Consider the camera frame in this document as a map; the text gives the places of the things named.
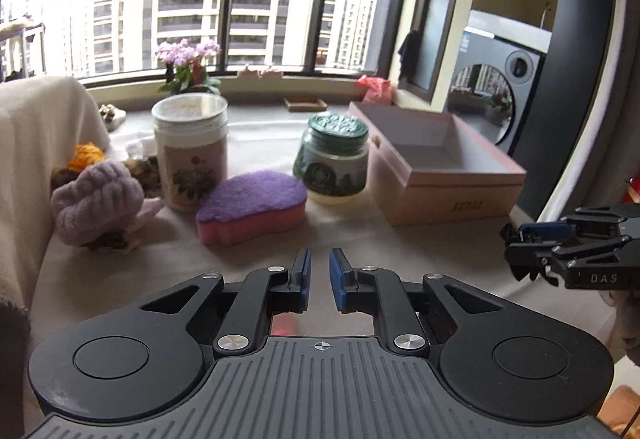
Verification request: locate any purple pink sponge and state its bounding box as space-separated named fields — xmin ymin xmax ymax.
xmin=195 ymin=170 xmax=307 ymax=246

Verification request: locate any lilac fluffy headband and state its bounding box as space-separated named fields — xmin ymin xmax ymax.
xmin=50 ymin=160 xmax=164 ymax=247

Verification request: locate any orange fabric flower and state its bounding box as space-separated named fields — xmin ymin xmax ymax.
xmin=67 ymin=143 xmax=105 ymax=172

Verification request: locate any pink eraser with red heart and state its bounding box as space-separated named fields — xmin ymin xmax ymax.
xmin=270 ymin=312 xmax=299 ymax=336

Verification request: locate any pink cardboard box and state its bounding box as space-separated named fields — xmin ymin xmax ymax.
xmin=348 ymin=102 xmax=526 ymax=225

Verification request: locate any green lidded glass jar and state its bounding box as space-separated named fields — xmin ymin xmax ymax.
xmin=292 ymin=112 xmax=369 ymax=205

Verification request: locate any brown furry plush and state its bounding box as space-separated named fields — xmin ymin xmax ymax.
xmin=50 ymin=157 xmax=163 ymax=198

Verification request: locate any white floral canister jar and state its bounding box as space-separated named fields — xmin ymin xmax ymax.
xmin=151 ymin=92 xmax=228 ymax=212

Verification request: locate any grey washing machine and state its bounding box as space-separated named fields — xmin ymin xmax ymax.
xmin=445 ymin=10 xmax=551 ymax=154

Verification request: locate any clear plastic wrapper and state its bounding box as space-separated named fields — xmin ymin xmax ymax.
xmin=126 ymin=136 xmax=157 ymax=159

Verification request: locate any small wooden tray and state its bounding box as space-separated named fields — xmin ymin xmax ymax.
xmin=283 ymin=96 xmax=328 ymax=113

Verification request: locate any red plastic bag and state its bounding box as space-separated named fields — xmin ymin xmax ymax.
xmin=357 ymin=75 xmax=394 ymax=105

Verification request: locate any dark framed door panel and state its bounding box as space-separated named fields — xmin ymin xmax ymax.
xmin=398 ymin=0 xmax=457 ymax=102

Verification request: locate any small white figurine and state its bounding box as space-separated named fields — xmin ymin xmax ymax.
xmin=99 ymin=104 xmax=127 ymax=132

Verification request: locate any pink flower pot plant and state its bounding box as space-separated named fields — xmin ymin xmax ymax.
xmin=155 ymin=39 xmax=220 ymax=95

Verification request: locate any beige sofa blanket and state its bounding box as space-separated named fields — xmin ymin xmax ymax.
xmin=0 ymin=76 xmax=110 ymax=310

